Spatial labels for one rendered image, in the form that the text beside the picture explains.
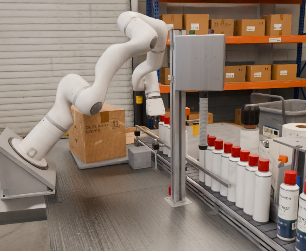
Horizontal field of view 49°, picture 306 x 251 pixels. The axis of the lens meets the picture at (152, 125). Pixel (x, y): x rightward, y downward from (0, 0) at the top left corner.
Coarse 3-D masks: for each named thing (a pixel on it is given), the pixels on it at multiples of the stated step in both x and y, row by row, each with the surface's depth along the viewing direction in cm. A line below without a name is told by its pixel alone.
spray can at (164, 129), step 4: (164, 120) 177; (168, 120) 176; (164, 124) 177; (168, 124) 177; (164, 128) 177; (164, 132) 177; (164, 136) 178; (164, 140) 178; (164, 148) 179; (164, 152) 179
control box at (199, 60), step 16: (176, 48) 117; (192, 48) 115; (208, 48) 114; (224, 48) 115; (176, 64) 118; (192, 64) 117; (208, 64) 115; (224, 64) 119; (176, 80) 119; (192, 80) 118; (208, 80) 116
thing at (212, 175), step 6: (138, 126) 211; (156, 138) 182; (186, 156) 150; (192, 162) 143; (198, 168) 139; (204, 168) 135; (210, 174) 129; (216, 180) 126; (222, 180) 122; (228, 186) 119
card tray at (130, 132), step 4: (128, 128) 249; (132, 128) 250; (144, 128) 253; (128, 132) 250; (132, 132) 250; (152, 132) 238; (128, 136) 239; (132, 136) 238; (128, 140) 228; (132, 140) 228
